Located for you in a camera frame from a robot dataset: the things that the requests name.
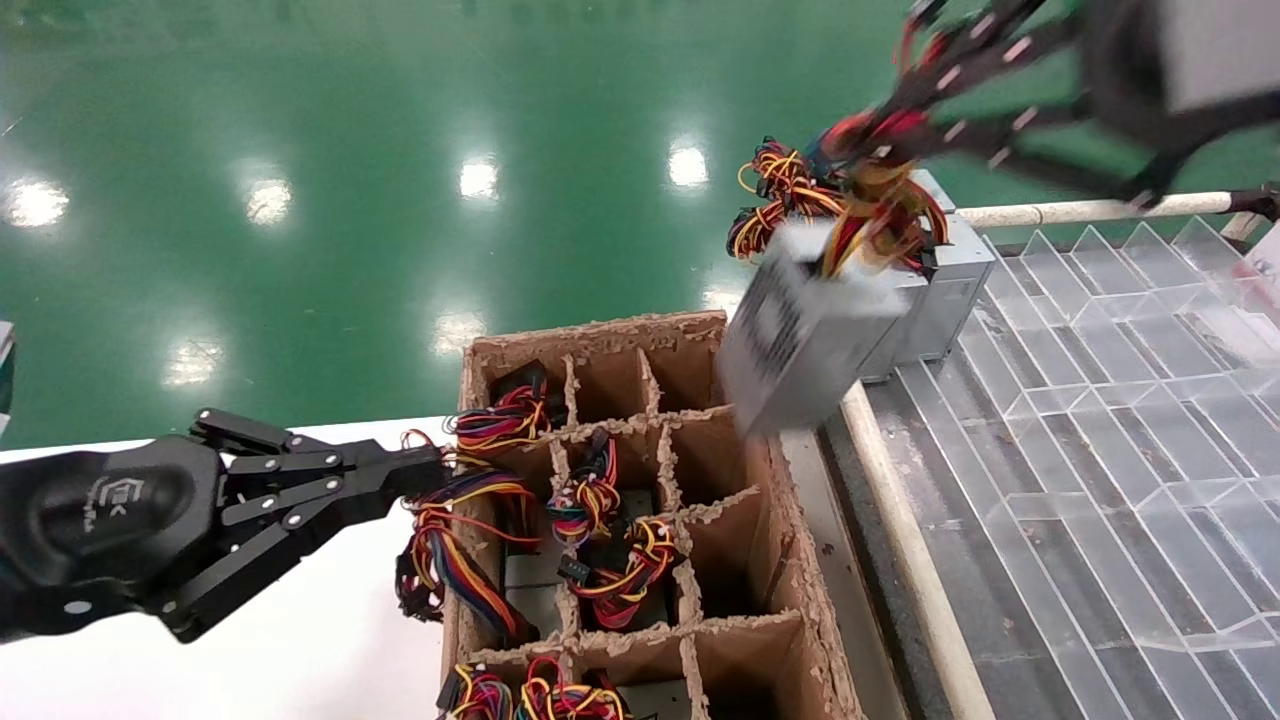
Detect clear acrylic divided tray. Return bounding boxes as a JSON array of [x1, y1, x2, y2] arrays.
[[865, 215, 1280, 720]]

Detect coloured wire bundles in box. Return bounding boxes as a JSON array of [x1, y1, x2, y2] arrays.
[[558, 490, 683, 633]]

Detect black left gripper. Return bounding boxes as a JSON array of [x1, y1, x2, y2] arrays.
[[0, 408, 451, 643]]

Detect grey power supply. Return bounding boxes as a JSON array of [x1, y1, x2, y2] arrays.
[[715, 15, 951, 438], [437, 662, 516, 720], [445, 362, 553, 453], [727, 137, 998, 386], [515, 655, 691, 720], [548, 432, 623, 549]]

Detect coloured wire bundle outside box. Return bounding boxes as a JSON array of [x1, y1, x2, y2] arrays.
[[393, 428, 561, 646]]

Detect brown cardboard box with dividers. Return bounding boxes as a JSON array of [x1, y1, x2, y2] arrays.
[[437, 310, 866, 720]]

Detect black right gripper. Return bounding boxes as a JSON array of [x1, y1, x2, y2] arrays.
[[830, 0, 1280, 201]]

